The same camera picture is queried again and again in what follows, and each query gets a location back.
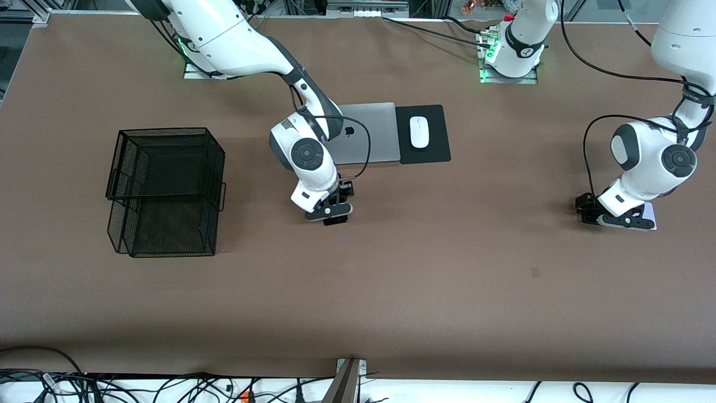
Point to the grey metal box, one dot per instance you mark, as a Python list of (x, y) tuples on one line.
[(366, 4)]

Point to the silver closed laptop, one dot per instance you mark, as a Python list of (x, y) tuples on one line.
[(380, 134)]

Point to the grey metal bracket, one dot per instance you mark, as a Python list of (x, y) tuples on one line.
[(347, 386)]

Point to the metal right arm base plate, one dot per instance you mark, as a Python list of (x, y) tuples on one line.
[(190, 74)]

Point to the aluminium frame corner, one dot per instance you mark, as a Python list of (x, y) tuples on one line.
[(40, 18)]

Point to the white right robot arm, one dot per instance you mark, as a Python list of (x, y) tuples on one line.
[(235, 39)]

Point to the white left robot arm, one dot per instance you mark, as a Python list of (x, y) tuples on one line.
[(649, 157)]

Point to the black flip phone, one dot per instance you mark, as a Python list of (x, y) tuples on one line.
[(587, 221)]

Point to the white lilac flip phone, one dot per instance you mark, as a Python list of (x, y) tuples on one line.
[(649, 207)]

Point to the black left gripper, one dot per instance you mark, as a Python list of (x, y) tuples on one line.
[(585, 203)]

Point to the white power strip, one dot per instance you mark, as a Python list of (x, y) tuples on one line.
[(369, 12)]

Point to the white computer mouse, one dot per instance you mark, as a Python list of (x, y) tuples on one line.
[(419, 132)]

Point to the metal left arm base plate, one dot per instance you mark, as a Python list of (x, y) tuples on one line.
[(492, 80)]

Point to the black mouse pad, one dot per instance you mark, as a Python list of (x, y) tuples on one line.
[(439, 140)]

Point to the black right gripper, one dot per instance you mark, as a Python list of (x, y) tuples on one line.
[(342, 193)]

